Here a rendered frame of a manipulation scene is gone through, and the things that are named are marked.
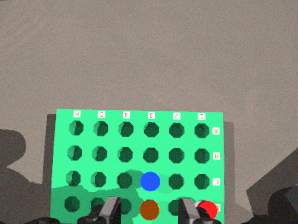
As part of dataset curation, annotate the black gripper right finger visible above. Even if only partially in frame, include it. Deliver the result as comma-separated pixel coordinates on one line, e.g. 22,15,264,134
178,198,262,224

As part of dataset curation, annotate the blue-capped tube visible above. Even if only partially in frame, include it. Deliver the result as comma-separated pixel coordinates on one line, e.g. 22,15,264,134
140,171,160,192

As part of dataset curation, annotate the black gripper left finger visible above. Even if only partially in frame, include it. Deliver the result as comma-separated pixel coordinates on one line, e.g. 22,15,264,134
24,197,121,224

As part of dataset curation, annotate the green tube rack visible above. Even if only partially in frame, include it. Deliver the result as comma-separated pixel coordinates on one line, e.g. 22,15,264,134
50,109,224,224

